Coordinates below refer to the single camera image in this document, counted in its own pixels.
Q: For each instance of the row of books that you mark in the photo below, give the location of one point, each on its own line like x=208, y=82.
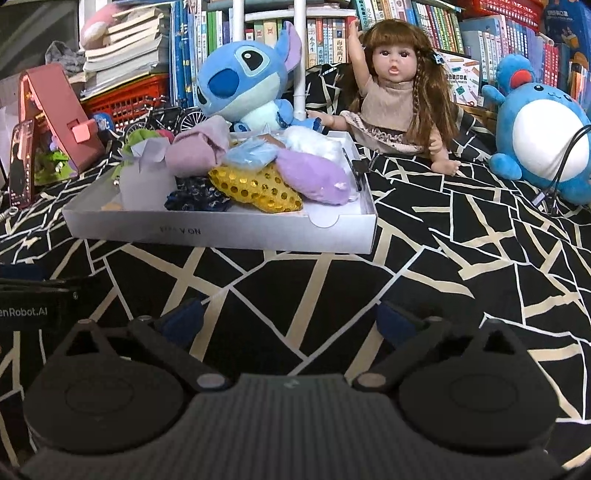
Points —
x=194, y=46

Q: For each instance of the grey foam block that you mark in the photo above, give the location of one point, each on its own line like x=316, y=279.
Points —
x=143, y=189

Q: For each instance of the stack of books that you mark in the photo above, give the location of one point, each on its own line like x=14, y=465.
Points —
x=129, y=50

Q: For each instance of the pale pink cloth roll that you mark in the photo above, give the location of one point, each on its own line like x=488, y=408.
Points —
x=198, y=147

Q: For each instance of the pink white plush toy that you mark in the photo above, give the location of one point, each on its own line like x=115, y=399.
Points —
x=94, y=27

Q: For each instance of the grey knitted cloth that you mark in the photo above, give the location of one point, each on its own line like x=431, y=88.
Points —
x=64, y=57

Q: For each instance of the blue alien plush toy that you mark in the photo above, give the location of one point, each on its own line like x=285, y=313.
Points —
x=240, y=78

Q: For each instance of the white fluffy toy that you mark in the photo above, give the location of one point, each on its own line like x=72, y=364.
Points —
x=314, y=141

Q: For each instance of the green towel cloth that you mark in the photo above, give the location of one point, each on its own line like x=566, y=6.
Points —
x=138, y=136

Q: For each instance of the white metal pole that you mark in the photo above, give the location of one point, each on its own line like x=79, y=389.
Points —
x=300, y=60
x=238, y=21

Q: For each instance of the white shallow cardboard box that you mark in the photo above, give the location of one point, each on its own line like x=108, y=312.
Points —
x=184, y=226

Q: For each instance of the black white geometric blanket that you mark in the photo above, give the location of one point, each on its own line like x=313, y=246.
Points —
x=461, y=258

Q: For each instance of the smartphone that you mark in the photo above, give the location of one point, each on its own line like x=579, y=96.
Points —
x=21, y=166

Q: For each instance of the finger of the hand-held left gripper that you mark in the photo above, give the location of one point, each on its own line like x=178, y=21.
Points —
x=23, y=272

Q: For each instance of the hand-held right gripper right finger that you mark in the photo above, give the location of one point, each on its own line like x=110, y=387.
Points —
x=397, y=323

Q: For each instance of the pink triangular toy house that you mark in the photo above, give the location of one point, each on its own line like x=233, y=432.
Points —
x=51, y=106

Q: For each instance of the blue printed carton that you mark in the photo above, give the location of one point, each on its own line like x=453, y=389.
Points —
x=565, y=27

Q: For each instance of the blue round plush toy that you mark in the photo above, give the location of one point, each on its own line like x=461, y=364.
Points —
x=531, y=138

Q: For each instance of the red plastic basket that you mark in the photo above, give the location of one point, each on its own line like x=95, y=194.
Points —
x=503, y=11
x=134, y=99

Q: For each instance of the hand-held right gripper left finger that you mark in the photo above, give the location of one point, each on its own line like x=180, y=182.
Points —
x=184, y=318

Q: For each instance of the black binder clip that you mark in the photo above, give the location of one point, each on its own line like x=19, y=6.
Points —
x=361, y=166

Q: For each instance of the miniature black bicycle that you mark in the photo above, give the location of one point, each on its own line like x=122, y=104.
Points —
x=191, y=120

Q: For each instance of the navy floral cloth pouch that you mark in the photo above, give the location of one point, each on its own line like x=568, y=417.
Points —
x=198, y=196

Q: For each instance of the pale floral cloth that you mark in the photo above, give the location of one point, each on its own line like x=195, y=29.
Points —
x=249, y=154

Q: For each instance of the long-haired doll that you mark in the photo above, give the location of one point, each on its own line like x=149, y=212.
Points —
x=388, y=101

